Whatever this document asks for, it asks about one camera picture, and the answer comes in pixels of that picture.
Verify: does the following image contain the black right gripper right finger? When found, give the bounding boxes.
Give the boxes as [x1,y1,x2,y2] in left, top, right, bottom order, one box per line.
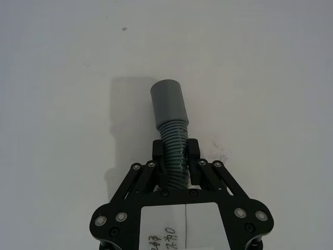
[186,139,236,197]

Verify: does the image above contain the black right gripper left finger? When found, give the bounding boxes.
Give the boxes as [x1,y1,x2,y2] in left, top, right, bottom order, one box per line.
[118,140,167,200]

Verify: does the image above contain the grey corrugated hose with cuffs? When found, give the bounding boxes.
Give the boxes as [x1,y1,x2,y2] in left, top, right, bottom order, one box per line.
[150,77,189,190]

